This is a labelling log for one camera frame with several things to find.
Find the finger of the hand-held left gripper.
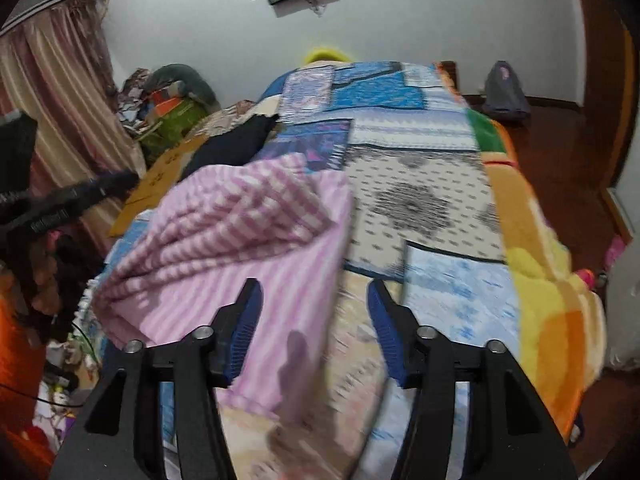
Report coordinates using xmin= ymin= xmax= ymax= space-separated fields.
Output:
xmin=75 ymin=171 xmax=141 ymax=207

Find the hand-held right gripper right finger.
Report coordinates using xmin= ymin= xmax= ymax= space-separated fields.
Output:
xmin=367 ymin=279 xmax=576 ymax=480

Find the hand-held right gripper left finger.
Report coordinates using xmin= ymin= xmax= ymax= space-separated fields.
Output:
xmin=50 ymin=277 xmax=264 ymax=480

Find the pink white striped towel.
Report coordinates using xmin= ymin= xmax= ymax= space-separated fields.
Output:
xmin=92 ymin=152 xmax=353 ymax=423

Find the person's left hand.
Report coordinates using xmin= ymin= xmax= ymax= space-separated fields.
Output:
xmin=27 ymin=237 xmax=68 ymax=313

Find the wooden lap board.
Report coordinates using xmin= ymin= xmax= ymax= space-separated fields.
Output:
xmin=109 ymin=135 xmax=211 ymax=238

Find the striped pink curtain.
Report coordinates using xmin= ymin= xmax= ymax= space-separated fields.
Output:
xmin=0 ymin=0 xmax=146 ymax=241

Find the pile of boxes and clothes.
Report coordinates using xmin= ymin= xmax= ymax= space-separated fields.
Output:
xmin=117 ymin=67 xmax=171 ymax=131

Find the dark cloth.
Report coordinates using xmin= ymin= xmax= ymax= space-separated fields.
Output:
xmin=45 ymin=230 xmax=108 ymax=346

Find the black cloth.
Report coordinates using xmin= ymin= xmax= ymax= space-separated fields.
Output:
xmin=180 ymin=114 xmax=280 ymax=183

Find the orange striped printed sheet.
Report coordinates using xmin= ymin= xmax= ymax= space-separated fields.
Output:
xmin=200 ymin=100 xmax=266 ymax=136

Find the grey plush pillow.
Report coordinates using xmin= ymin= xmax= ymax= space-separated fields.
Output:
xmin=150 ymin=63 xmax=218 ymax=108

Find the blue patchwork quilt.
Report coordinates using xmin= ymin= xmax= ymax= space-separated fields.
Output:
xmin=75 ymin=60 xmax=523 ymax=480

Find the orange yellow fleece blanket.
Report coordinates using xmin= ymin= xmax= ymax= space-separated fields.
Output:
xmin=435 ymin=62 xmax=608 ymax=446

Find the white sack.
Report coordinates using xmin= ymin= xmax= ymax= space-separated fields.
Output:
xmin=602 ymin=255 xmax=640 ymax=371

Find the yellow fuzzy hoop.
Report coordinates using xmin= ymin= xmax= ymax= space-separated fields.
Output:
xmin=304 ymin=47 xmax=353 ymax=63

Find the grey backpack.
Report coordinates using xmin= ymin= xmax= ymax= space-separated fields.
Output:
xmin=480 ymin=60 xmax=532 ymax=121

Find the brown wooden door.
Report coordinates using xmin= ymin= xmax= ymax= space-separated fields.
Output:
xmin=570 ymin=0 xmax=640 ymax=241

